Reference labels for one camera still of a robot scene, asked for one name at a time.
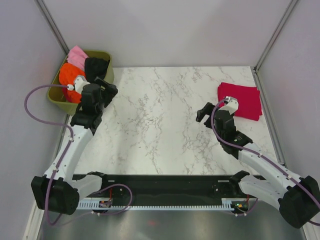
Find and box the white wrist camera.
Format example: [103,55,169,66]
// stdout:
[222,96,239,115]
[67,75,90,94]

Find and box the olive green plastic bin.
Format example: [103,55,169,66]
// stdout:
[47,51,115,118]

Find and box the orange t shirt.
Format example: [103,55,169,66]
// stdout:
[58,62,86,104]

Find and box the folded red t shirt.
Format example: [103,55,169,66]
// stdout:
[217,82,263,121]

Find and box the right aluminium frame post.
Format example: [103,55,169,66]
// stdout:
[251,0,300,75]

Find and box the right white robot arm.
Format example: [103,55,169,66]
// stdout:
[195,97,320,229]

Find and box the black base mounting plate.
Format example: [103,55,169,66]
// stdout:
[90,174,248,206]

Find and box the black t shirt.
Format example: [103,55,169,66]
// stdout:
[84,57,110,83]

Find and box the aluminium frame post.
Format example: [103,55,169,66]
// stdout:
[251,0,300,75]
[34,0,69,55]

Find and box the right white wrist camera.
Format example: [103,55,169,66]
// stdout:
[222,96,239,115]

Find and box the white slotted cable duct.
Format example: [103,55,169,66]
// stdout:
[76,197,250,211]

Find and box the left aluminium frame post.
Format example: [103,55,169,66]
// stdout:
[34,0,69,55]

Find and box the pink t shirt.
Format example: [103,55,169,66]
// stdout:
[67,45,89,71]

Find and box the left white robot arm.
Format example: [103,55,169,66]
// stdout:
[31,75,118,215]

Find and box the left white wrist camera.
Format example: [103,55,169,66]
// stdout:
[67,75,90,94]

